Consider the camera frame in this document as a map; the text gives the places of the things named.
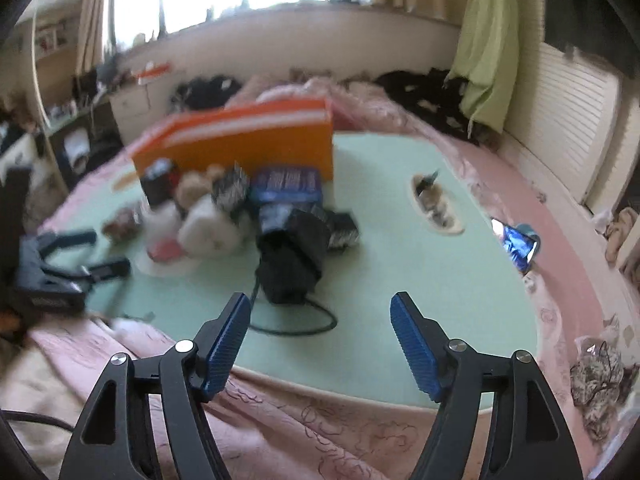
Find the floral patterned cloth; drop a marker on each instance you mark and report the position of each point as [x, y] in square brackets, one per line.
[595, 375]

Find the small plush toy figure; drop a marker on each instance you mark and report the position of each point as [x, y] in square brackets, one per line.
[205, 230]

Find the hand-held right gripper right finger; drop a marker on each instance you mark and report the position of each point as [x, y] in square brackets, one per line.
[417, 350]

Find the white wall shelf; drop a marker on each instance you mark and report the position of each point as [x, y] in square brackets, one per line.
[45, 40]

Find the orange tray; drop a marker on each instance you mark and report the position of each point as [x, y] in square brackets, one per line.
[152, 72]

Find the white louvered door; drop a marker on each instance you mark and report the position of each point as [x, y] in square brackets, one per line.
[575, 120]

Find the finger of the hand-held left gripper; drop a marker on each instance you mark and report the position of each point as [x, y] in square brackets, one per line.
[70, 239]
[107, 270]

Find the dark small box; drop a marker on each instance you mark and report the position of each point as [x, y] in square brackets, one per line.
[160, 182]

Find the orange cardboard box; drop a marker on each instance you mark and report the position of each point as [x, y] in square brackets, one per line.
[280, 145]

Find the pink crumpled quilt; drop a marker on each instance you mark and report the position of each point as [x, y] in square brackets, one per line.
[360, 95]

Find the green hanging cloth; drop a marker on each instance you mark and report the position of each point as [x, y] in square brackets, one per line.
[485, 50]

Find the white nightstand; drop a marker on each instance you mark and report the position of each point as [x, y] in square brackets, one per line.
[140, 105]

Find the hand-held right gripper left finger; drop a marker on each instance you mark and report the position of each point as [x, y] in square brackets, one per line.
[227, 345]

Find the beige cloth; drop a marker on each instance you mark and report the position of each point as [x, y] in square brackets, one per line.
[622, 240]

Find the pink printed blanket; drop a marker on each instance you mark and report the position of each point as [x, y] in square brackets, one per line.
[300, 435]

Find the brown snack packet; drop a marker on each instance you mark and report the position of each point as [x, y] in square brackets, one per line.
[122, 225]

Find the smartphone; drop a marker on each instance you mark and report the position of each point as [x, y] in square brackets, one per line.
[520, 245]

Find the black clothes pile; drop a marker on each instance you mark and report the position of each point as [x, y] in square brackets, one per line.
[425, 100]
[205, 91]

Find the black small packet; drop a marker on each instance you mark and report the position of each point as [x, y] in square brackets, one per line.
[342, 232]
[230, 187]

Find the pink bed sheet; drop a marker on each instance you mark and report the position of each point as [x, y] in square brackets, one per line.
[500, 185]

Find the black hanging garment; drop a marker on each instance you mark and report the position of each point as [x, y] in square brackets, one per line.
[590, 5]

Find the white desk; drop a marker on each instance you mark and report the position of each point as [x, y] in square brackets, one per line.
[65, 135]

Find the blue metal tin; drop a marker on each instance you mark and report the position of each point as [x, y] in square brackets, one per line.
[285, 182]

